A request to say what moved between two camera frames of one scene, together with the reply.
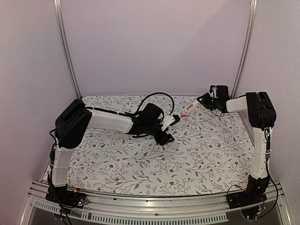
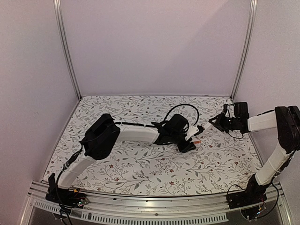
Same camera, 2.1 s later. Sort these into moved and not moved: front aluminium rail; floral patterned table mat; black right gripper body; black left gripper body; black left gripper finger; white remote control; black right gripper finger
Moved: black right gripper body; black left gripper finger; black left gripper body; black right gripper finger; white remote control
Not moved: front aluminium rail; floral patterned table mat
